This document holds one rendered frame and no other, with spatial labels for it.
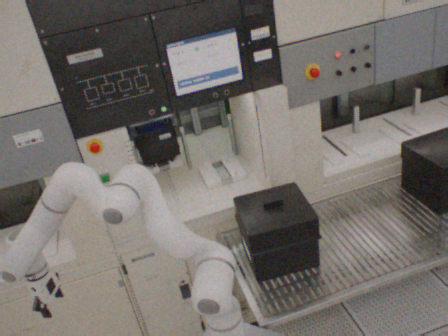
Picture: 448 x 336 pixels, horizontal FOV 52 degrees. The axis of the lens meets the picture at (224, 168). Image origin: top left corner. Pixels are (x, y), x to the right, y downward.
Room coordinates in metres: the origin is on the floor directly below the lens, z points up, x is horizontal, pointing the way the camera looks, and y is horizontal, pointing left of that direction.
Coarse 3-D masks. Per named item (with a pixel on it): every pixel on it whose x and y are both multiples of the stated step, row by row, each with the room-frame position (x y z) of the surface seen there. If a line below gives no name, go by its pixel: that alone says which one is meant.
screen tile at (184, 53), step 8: (184, 48) 1.79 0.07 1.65; (192, 48) 1.80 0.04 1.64; (200, 48) 1.80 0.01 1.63; (176, 56) 1.78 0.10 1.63; (184, 56) 1.79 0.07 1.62; (192, 56) 1.79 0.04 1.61; (200, 56) 1.80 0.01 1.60; (192, 64) 1.79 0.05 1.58; (200, 64) 1.80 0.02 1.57; (176, 72) 1.78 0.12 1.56; (184, 72) 1.79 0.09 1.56; (192, 72) 1.79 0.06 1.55
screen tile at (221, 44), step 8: (216, 40) 1.82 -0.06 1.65; (224, 40) 1.82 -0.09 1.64; (232, 40) 1.83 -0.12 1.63; (208, 48) 1.81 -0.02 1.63; (216, 48) 1.81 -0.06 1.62; (224, 48) 1.82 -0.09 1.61; (232, 48) 1.83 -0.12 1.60; (224, 56) 1.82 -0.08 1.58; (232, 56) 1.83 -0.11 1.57; (208, 64) 1.81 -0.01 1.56; (216, 64) 1.81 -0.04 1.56; (224, 64) 1.82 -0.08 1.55
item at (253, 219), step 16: (256, 192) 1.67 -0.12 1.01; (272, 192) 1.65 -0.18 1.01; (288, 192) 1.62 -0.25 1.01; (240, 208) 1.58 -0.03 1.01; (256, 208) 1.55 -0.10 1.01; (272, 208) 1.53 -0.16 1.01; (288, 208) 1.51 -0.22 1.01; (304, 208) 1.49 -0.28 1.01; (240, 224) 1.55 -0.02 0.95; (256, 224) 1.45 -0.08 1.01; (272, 224) 1.43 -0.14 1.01; (288, 224) 1.41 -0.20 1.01; (304, 224) 1.41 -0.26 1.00; (256, 240) 1.39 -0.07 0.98; (272, 240) 1.40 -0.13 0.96; (288, 240) 1.40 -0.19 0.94; (304, 240) 1.41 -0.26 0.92
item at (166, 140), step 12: (168, 120) 2.46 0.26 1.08; (132, 132) 2.30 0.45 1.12; (156, 132) 2.27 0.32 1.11; (168, 132) 2.28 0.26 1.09; (144, 144) 2.25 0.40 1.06; (156, 144) 2.26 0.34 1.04; (168, 144) 2.28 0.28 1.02; (144, 156) 2.25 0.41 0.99; (156, 156) 2.26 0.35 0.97; (168, 156) 2.27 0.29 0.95
